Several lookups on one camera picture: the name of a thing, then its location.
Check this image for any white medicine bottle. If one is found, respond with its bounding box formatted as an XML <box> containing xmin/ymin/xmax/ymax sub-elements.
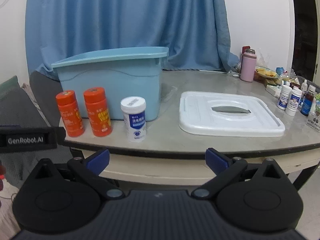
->
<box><xmin>285</xmin><ymin>87</ymin><xmax>302</xmax><ymax>116</ymax></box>
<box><xmin>277</xmin><ymin>85</ymin><xmax>292</xmax><ymax>110</ymax></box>

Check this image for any small white dropper bottle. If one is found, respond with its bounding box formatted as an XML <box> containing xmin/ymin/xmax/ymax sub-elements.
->
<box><xmin>301</xmin><ymin>79</ymin><xmax>308</xmax><ymax>93</ymax></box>

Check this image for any white blue-label pill bottle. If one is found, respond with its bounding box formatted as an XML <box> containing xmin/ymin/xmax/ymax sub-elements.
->
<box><xmin>120</xmin><ymin>96</ymin><xmax>146</xmax><ymax>142</ymax></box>

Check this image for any pink thermos bottle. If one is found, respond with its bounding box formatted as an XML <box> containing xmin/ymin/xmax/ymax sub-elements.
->
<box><xmin>240</xmin><ymin>48</ymin><xmax>257</xmax><ymax>82</ymax></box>

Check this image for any blue curtain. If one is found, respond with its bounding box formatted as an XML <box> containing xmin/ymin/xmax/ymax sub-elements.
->
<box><xmin>25</xmin><ymin>0</ymin><xmax>240</xmax><ymax>80</ymax></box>

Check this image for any white plastic bin lid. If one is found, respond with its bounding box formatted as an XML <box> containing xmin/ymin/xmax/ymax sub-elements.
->
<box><xmin>179</xmin><ymin>91</ymin><xmax>285</xmax><ymax>137</ymax></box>

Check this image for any green cushion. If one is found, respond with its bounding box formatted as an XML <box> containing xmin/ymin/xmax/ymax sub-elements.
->
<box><xmin>0</xmin><ymin>75</ymin><xmax>20</xmax><ymax>93</ymax></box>

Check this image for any light blue plastic bin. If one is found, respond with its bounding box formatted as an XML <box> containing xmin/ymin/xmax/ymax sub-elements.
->
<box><xmin>52</xmin><ymin>47</ymin><xmax>169</xmax><ymax>121</ymax></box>

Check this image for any white medicine bottle left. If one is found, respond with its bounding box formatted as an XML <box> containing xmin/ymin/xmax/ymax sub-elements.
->
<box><xmin>277</xmin><ymin>85</ymin><xmax>292</xmax><ymax>110</ymax></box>

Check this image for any orange vitamin bottle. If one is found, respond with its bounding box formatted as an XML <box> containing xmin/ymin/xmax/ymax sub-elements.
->
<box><xmin>83</xmin><ymin>87</ymin><xmax>112</xmax><ymax>137</ymax></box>
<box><xmin>55</xmin><ymin>90</ymin><xmax>85</xmax><ymax>137</ymax></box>

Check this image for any white carton box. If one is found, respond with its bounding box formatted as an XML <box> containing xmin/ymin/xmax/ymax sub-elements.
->
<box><xmin>266</xmin><ymin>85</ymin><xmax>281</xmax><ymax>98</ymax></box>

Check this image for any plate of yellow snacks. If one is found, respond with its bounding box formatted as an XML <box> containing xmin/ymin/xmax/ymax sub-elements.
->
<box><xmin>255</xmin><ymin>66</ymin><xmax>279</xmax><ymax>79</ymax></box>

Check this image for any white medicine bottle right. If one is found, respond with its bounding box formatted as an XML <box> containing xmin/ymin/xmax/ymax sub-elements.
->
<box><xmin>285</xmin><ymin>87</ymin><xmax>302</xmax><ymax>116</ymax></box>

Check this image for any dark brown syrup bottle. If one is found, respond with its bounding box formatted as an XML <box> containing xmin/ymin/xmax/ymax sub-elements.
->
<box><xmin>300</xmin><ymin>85</ymin><xmax>316</xmax><ymax>116</ymax></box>

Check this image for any red box behind thermos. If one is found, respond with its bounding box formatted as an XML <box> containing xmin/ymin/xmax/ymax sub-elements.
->
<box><xmin>241</xmin><ymin>46</ymin><xmax>251</xmax><ymax>54</ymax></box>

